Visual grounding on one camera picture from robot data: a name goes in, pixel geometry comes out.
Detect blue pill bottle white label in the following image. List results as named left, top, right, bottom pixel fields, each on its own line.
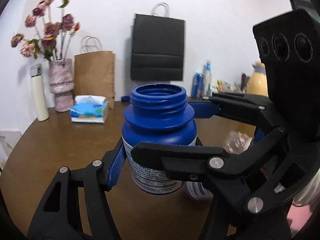
left=121, top=83, right=197, bottom=195

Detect yellow thermos jug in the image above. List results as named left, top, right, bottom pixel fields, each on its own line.
left=247, top=62, right=268, bottom=97

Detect clear plastic bottle white neck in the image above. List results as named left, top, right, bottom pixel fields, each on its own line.
left=223, top=131, right=253, bottom=155

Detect purple pill bottle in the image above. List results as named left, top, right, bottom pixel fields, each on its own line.
left=184, top=181, right=213, bottom=200

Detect blue soda can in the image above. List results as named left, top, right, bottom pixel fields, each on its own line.
left=191, top=73, right=203, bottom=98

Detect white calendar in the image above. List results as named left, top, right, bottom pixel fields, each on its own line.
left=0, top=129, right=22, bottom=172

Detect white thermos flask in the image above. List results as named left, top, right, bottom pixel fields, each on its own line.
left=30, top=64, right=49, bottom=121

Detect blue tissue pack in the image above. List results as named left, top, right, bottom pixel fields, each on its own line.
left=69, top=95, right=109, bottom=124

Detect black paper bag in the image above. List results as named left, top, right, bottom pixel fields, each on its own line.
left=131, top=3, right=185, bottom=82

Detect blue bottle cap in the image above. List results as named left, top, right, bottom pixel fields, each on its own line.
left=121, top=96, right=131, bottom=102

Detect pink ceramic vase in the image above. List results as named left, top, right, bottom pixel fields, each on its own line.
left=49, top=59, right=74, bottom=112

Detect brown paper bag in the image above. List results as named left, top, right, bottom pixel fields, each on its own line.
left=74, top=35, right=116, bottom=109

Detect dried pink flowers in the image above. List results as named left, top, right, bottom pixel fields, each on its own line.
left=10, top=0, right=80, bottom=62

